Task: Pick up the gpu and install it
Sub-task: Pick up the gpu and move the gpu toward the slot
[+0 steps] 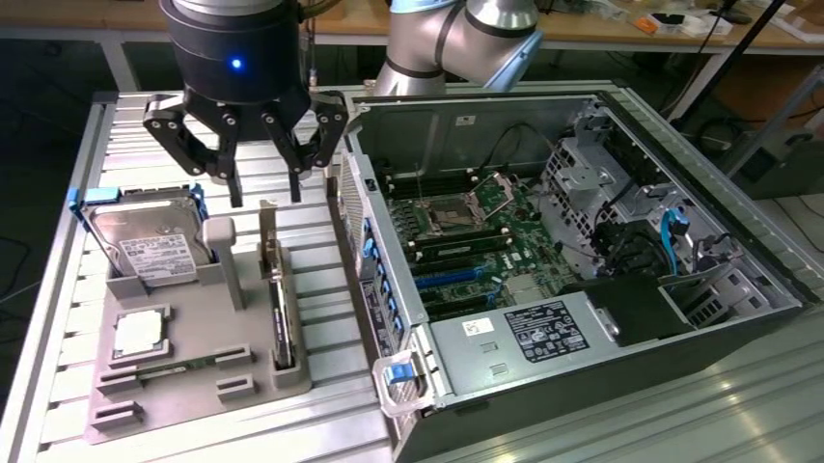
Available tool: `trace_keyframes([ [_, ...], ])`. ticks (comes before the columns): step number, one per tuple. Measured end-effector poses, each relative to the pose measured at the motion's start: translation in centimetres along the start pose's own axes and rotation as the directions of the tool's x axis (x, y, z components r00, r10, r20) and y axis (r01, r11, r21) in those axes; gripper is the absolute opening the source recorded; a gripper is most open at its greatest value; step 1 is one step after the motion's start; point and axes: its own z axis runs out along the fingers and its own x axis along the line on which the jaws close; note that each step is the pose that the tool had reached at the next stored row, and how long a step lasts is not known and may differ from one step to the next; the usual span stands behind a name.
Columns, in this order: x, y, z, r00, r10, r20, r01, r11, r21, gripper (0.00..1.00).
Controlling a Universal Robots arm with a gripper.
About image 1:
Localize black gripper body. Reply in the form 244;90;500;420
158;0;311;142

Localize Nvidia graphics card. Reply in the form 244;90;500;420
256;199;301;373

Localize thin metal locking lever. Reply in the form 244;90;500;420
412;162;427;214

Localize wooden desk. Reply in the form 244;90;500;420
0;0;824;122

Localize CPU socket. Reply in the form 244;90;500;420
427;195;482;228

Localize grey printed parts rack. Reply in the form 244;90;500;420
80;216;313;448

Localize black installed RAM stick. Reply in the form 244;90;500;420
411;231;514;261

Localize metal socket cover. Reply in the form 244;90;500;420
468;172;522;213

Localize blue expansion slot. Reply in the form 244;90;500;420
413;267;487;290

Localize green Dell motherboard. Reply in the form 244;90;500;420
381;168;574;324

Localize silver CPU chip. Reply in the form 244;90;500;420
112;311;165;361

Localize green RAM stick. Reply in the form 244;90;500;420
133;354;220;380

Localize perforated metal disk bay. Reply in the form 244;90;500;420
539;137;677;223

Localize silver chipset heatsink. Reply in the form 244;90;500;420
504;279;548;303

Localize grey power supply unit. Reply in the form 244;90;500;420
426;294;623;401

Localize black plastic shroud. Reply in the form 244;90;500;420
558;277;699;348

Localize white box with black insert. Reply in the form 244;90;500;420
646;12;734;38

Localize black open PC case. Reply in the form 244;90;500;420
324;89;818;463

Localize black stand pole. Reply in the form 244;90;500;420
665;0;786;121

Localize slotted metal disk bay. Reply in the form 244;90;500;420
659;262;803;329

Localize dark grey equipment box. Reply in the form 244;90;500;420
733;134;824;199

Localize hard disk with blue bracket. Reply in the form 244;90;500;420
66;181;213;289

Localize clear case handle blue latch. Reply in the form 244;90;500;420
371;351;430;419

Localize black wire bundle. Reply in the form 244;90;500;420
588;219;667;281

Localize blue wire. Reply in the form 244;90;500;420
659;204;690;279

